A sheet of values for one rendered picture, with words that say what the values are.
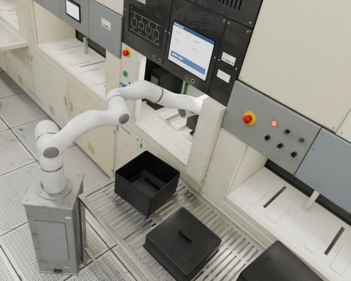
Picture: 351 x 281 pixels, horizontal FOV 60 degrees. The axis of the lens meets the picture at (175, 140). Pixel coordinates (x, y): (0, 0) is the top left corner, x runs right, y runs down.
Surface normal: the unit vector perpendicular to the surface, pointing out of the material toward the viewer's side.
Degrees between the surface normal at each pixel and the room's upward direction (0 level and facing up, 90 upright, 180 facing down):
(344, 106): 90
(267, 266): 0
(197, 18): 90
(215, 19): 90
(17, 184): 0
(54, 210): 90
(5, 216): 0
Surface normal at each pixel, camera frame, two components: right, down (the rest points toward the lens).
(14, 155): 0.16, -0.76
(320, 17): -0.70, 0.36
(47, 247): 0.00, 0.63
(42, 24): 0.69, 0.54
